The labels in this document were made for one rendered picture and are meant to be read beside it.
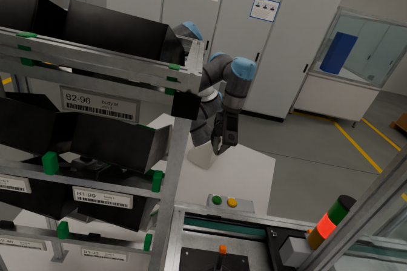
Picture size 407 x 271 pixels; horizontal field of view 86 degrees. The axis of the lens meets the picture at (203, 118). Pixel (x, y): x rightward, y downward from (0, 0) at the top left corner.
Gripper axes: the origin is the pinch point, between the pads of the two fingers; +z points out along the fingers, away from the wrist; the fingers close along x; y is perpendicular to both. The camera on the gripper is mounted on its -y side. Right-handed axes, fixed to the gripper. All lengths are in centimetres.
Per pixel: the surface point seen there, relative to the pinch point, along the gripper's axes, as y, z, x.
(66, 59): -42, -42, 28
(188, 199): 7.6, 37.3, 5.0
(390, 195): -37, -27, -24
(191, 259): -25.1, 26.1, 3.5
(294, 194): 108, 124, -125
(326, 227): -32.8, -10.7, -21.7
